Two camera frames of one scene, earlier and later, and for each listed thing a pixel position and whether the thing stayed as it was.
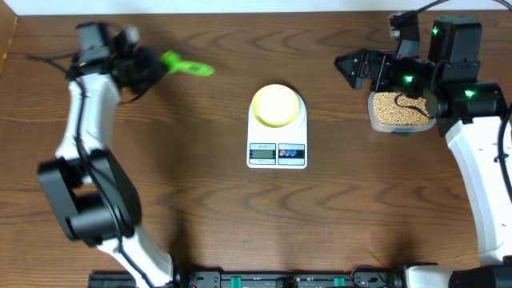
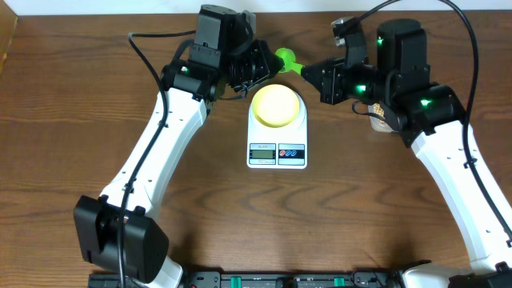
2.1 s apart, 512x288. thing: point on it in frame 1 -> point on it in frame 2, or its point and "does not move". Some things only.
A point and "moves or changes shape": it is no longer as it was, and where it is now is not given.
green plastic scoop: x=174 y=64 moves or changes shape
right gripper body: x=405 y=77 -> x=358 y=84
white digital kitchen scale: x=284 y=147 does not move
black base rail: x=213 y=279 does not move
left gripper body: x=142 y=72 -> x=246 y=69
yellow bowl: x=275 y=106 does not move
